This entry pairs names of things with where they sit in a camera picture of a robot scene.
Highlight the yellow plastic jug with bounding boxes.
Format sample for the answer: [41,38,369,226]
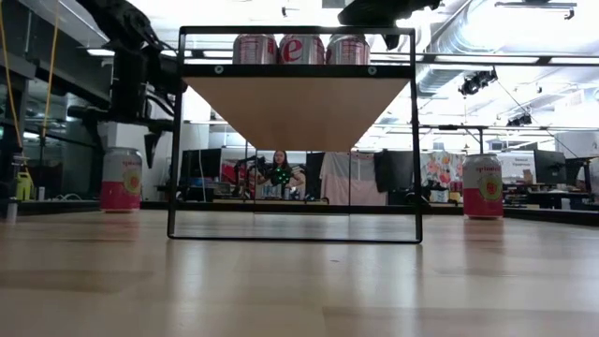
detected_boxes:
[13,170,37,202]

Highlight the background black robot arms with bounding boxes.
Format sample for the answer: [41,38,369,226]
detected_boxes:
[231,156,310,201]

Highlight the yellow power cable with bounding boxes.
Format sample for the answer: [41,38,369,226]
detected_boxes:
[0,0,61,151]

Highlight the white hanging shirt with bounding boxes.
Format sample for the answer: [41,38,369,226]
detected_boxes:
[319,150,389,207]

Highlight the person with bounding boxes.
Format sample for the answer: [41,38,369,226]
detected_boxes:
[266,150,305,188]

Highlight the black ceiling spotlight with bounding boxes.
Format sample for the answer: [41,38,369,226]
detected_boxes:
[458,68,499,97]
[504,113,533,128]

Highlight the wooden shelf black metal frame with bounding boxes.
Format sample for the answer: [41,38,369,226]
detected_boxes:
[167,25,425,244]

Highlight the ceiling light strip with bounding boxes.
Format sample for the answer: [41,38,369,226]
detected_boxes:
[86,46,599,66]

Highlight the black aluminium table frame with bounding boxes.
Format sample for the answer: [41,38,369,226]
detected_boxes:
[0,198,599,228]

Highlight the pink white Spindrift can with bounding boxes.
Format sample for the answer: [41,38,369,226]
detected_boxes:
[278,33,326,66]
[461,153,504,220]
[99,147,143,212]

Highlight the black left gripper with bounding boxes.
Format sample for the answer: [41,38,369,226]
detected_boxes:
[67,46,175,169]

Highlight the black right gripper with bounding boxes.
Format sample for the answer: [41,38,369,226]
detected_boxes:
[337,0,441,51]

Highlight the floral hanging cloth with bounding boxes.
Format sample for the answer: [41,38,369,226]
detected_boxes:
[418,150,464,203]

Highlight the silver Diet Coke can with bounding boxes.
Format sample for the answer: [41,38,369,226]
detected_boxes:
[232,33,279,66]
[326,33,372,66]

